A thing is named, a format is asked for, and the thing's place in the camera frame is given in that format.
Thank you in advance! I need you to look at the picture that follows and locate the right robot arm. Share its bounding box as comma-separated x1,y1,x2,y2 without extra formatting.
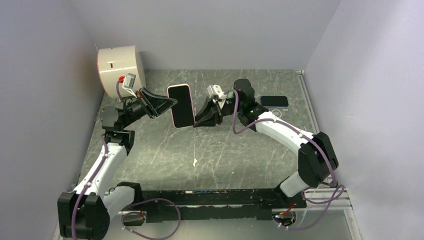
193,78,339,208

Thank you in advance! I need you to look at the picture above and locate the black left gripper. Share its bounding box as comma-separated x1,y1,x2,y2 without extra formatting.
121,87,178,130

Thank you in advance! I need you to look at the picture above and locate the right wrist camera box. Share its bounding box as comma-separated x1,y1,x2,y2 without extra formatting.
206,84,226,102

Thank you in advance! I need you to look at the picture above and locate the blue phone black screen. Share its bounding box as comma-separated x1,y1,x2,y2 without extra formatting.
260,95,289,108

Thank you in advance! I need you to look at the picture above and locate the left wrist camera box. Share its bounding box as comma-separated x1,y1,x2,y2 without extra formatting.
116,73,136,98

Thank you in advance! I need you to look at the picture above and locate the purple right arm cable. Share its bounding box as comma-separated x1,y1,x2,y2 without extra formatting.
228,89,346,232

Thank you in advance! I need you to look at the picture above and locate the cream round cylinder box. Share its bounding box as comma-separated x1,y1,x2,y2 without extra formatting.
96,45,146,99

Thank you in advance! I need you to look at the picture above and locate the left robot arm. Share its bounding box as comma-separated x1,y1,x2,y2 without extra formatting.
57,87,178,240

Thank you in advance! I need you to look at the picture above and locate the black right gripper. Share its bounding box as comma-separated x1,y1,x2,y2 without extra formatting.
191,97,243,128

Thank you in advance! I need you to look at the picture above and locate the aluminium frame rail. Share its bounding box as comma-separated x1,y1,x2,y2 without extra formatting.
52,70,364,240

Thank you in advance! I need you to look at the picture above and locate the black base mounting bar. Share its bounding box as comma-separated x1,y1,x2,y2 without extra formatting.
121,188,307,223

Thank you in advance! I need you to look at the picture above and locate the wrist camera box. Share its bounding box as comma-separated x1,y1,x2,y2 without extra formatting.
116,73,136,98
206,84,226,102

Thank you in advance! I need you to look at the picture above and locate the clear phone case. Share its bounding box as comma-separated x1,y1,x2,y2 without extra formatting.
269,107,289,119

